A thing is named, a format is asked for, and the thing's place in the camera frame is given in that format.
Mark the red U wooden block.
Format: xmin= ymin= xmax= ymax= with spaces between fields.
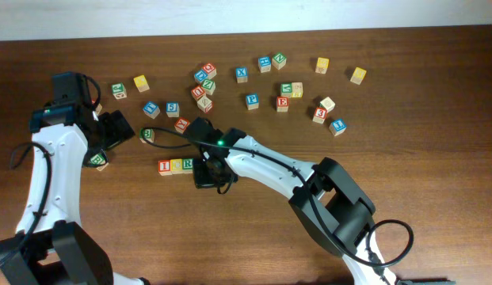
xmin=191 ymin=85 xmax=206 ymax=101

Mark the red E wooden block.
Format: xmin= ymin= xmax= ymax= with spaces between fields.
xmin=276 ymin=97 xmax=289 ymax=112

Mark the green B wooden block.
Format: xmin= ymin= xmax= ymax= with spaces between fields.
xmin=139 ymin=128 xmax=154 ymax=143

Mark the blue L wooden block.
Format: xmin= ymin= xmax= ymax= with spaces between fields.
xmin=329 ymin=119 xmax=347 ymax=136

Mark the yellow sided wooden block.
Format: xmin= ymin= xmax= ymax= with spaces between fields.
xmin=292 ymin=82 xmax=303 ymax=98

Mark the red 3 wooden block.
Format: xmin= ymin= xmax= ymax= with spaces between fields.
xmin=312 ymin=107 xmax=327 ymax=124

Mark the blue D wooden block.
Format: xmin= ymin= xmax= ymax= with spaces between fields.
xmin=194 ymin=69 xmax=208 ymax=84

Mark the red Q wooden block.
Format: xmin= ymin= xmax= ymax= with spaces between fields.
xmin=202 ymin=63 xmax=217 ymax=79

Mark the blue P wooden block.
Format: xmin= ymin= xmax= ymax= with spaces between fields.
xmin=246 ymin=93 xmax=259 ymax=110

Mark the green V wooden block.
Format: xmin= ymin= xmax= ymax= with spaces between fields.
xmin=280 ymin=82 xmax=293 ymax=97

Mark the red Y wooden block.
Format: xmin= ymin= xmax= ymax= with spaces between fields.
xmin=174 ymin=117 xmax=190 ymax=134

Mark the red 6 wooden block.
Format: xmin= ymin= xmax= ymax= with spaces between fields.
xmin=94 ymin=104 xmax=102 ymax=116

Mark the yellow top block right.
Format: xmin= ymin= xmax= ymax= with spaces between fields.
xmin=349 ymin=67 xmax=367 ymax=85

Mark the green Z wooden block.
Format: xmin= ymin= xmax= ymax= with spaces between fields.
xmin=200 ymin=79 xmax=216 ymax=95

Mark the green J wooden block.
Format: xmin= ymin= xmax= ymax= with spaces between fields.
xmin=111 ymin=83 xmax=127 ymax=100

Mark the yellow top block far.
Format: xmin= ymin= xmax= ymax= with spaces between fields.
xmin=315 ymin=57 xmax=330 ymax=74

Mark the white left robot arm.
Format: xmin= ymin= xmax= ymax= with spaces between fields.
xmin=0 ymin=72 xmax=148 ymax=285

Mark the blue H wooden block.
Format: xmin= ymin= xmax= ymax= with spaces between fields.
xmin=258 ymin=56 xmax=272 ymax=73

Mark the plain diamond wooden block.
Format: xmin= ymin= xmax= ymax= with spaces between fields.
xmin=197 ymin=96 xmax=213 ymax=113

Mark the red I wooden block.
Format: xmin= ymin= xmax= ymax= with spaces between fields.
xmin=158 ymin=160 xmax=172 ymax=176

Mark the blue X wooden block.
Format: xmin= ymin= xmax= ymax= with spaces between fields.
xmin=235 ymin=66 xmax=248 ymax=83

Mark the green R wooden block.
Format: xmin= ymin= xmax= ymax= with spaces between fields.
xmin=182 ymin=158 xmax=193 ymax=173

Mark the blue T wooden block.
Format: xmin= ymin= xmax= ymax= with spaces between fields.
xmin=143 ymin=101 xmax=160 ymax=119

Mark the blue 5 wooden block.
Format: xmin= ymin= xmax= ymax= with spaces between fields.
xmin=166 ymin=101 xmax=180 ymax=117

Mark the plain O wooden block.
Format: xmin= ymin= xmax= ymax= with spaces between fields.
xmin=319 ymin=97 xmax=336 ymax=112

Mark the green N wooden block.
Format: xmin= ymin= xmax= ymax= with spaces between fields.
xmin=272 ymin=52 xmax=287 ymax=70

